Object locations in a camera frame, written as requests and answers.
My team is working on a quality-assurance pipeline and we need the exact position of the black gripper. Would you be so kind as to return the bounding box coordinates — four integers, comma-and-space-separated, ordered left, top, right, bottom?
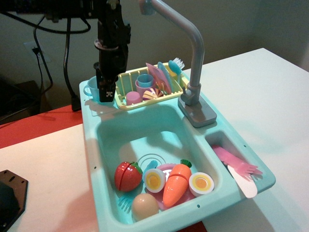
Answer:
93, 39, 128, 102

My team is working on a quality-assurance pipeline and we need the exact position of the light blue toy cup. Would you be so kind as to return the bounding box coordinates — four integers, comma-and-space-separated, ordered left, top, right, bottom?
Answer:
83, 75, 117, 102

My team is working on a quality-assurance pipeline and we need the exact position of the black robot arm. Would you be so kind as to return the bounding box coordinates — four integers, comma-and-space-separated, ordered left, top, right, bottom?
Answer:
0, 0, 131, 102

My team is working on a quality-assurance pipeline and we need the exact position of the pink cup in rack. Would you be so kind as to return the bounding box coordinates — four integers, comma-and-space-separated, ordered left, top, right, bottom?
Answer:
126, 91, 141, 106

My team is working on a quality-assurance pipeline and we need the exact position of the purple cup in rack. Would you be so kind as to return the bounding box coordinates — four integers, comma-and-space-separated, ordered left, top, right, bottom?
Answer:
135, 80, 155, 98

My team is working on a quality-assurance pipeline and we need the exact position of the blue cup in rack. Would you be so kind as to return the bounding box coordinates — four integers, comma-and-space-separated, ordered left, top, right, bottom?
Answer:
137, 73, 154, 88

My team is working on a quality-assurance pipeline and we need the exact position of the teal toy sink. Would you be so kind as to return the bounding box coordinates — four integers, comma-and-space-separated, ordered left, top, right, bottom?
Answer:
79, 81, 276, 232

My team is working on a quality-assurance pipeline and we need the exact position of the pink plate in sink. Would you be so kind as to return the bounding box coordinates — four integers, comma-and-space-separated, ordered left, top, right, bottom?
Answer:
144, 163, 195, 211

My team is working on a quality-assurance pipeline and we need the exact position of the yellow dish rack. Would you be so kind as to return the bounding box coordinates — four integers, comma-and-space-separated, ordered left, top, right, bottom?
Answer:
114, 62, 189, 110

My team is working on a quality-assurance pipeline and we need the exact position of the striped toy bowl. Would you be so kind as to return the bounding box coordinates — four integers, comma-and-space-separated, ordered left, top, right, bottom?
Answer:
142, 88, 163, 101

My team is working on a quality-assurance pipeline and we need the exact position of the pink toy plate in rack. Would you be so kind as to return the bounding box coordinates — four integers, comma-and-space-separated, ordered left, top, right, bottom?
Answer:
146, 63, 171, 94

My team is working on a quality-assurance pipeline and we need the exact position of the blue toy plate in rack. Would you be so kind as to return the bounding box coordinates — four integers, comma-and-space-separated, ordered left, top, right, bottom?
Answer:
157, 61, 172, 94

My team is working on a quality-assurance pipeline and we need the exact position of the blue dish brush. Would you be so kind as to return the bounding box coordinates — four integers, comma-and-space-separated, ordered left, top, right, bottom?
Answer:
168, 58, 185, 84

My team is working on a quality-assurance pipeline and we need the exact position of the red toy strawberry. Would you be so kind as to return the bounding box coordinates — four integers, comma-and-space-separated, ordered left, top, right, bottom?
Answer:
114, 161, 143, 192

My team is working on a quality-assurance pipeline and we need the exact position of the grey toy faucet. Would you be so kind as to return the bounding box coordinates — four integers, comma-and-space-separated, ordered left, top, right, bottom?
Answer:
138, 0, 217, 128

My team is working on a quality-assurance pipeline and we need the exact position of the left toy egg half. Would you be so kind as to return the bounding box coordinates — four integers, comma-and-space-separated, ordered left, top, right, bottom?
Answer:
144, 168, 166, 193

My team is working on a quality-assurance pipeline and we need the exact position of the toy egg half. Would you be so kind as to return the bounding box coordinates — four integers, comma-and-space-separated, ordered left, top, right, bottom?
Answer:
144, 168, 166, 193
189, 172, 215, 197

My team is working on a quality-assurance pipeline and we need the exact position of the blue toy fork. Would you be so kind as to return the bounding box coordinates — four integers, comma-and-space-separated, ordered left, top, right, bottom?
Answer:
118, 159, 158, 214

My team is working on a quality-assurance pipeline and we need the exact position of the orange toy carrot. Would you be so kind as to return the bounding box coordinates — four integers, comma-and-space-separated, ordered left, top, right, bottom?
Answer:
163, 159, 192, 208

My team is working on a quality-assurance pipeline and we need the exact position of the whole beige toy egg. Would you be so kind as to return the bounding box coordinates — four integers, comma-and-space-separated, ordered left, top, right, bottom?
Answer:
131, 193, 159, 221

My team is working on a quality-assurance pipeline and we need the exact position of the right toy egg half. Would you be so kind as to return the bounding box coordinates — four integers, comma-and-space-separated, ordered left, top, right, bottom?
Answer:
189, 172, 215, 197

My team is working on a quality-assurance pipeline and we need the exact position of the pink toy fork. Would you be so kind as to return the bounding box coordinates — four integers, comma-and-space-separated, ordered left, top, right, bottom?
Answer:
212, 145, 263, 180

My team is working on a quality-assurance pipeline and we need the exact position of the white toy knife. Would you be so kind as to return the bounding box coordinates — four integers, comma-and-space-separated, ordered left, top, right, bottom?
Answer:
227, 165, 258, 199

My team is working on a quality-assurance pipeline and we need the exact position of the black power cord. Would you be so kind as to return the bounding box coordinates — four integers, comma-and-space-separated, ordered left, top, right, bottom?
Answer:
0, 9, 92, 102

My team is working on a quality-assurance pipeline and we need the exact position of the white wall outlet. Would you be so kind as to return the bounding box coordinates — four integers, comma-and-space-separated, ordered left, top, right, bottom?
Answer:
24, 41, 51, 64

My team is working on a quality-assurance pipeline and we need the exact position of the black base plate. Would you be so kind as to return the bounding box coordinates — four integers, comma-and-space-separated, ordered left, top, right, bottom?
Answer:
0, 170, 28, 232

